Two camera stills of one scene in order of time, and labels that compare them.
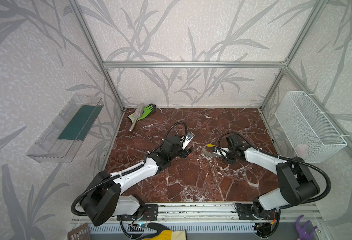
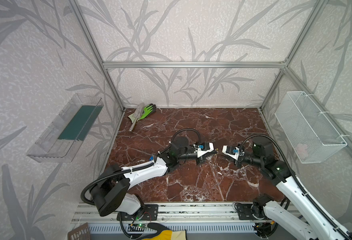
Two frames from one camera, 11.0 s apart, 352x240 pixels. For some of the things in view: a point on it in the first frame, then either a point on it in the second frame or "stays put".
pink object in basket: (301, 149) stays put
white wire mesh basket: (314, 138) stays put
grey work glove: (135, 116) stays put
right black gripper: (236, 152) to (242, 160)
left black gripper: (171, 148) to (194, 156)
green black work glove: (147, 111) stays put
